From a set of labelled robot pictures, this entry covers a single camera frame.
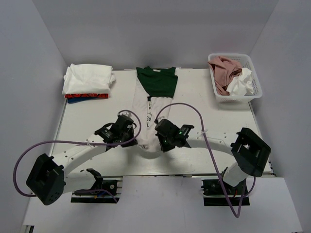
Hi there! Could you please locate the white green Charlie Brown t-shirt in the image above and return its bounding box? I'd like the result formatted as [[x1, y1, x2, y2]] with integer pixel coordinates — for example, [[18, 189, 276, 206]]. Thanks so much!
[[132, 67, 178, 152]]

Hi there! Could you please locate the pink t-shirt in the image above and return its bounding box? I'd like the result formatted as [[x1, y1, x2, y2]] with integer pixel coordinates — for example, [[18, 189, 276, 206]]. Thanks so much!
[[208, 56, 242, 96]]

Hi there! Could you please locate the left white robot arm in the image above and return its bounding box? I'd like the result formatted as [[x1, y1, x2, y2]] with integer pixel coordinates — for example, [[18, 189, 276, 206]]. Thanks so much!
[[26, 115, 137, 205]]

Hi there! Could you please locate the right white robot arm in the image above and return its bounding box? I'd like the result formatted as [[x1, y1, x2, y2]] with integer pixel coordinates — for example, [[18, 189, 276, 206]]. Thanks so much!
[[155, 119, 271, 194]]

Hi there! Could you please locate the folded blue t-shirt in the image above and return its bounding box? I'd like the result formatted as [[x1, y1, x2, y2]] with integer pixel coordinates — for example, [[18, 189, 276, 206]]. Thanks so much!
[[67, 97, 107, 104]]

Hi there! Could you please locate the folded red t-shirt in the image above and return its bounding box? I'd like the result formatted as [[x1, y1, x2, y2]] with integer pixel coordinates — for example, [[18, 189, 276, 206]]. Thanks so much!
[[65, 93, 109, 99]]

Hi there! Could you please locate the folded white t-shirt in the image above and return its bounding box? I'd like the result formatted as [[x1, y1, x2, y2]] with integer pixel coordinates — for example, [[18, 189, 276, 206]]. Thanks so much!
[[62, 64, 116, 95]]

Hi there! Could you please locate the white plastic laundry basket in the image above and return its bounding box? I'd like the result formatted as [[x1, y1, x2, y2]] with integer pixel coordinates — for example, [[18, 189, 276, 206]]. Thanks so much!
[[208, 53, 262, 103]]

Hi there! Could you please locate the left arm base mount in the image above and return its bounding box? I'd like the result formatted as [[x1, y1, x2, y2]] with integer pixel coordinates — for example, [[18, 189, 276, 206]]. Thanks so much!
[[70, 178, 123, 204]]

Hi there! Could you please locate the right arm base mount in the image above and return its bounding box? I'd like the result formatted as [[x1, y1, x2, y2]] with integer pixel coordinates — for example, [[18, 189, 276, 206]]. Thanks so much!
[[201, 179, 250, 207]]

